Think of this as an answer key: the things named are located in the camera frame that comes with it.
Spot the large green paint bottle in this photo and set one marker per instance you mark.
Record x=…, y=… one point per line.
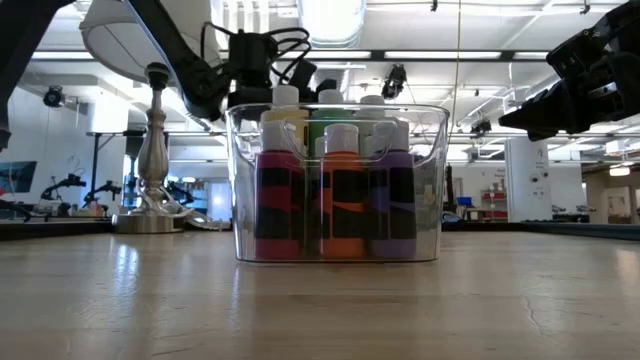
x=331, y=97

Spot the large yellow paint bottle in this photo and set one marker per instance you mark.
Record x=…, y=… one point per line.
x=285, y=95

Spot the large white paint bottle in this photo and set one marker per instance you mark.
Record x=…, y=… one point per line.
x=372, y=100

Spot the small magenta paint bottle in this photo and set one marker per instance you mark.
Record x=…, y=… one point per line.
x=279, y=200

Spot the small bright orange paint bottle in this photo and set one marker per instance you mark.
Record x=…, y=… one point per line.
x=344, y=210

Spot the small purple paint bottle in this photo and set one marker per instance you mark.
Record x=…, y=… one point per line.
x=392, y=210

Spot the clear plastic bin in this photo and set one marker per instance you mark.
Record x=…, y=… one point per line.
x=242, y=250

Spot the black background robot arm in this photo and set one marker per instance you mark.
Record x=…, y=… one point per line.
x=107, y=189
x=75, y=180

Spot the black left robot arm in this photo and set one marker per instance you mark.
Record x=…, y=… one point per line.
x=175, y=60

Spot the white cylindrical column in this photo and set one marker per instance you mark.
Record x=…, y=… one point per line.
x=527, y=175

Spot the red background shelf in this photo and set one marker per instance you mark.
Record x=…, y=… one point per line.
x=494, y=205

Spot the table lamp white shade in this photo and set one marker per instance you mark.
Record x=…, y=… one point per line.
x=105, y=40

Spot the dark background monitor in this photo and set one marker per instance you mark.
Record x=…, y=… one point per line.
x=20, y=175

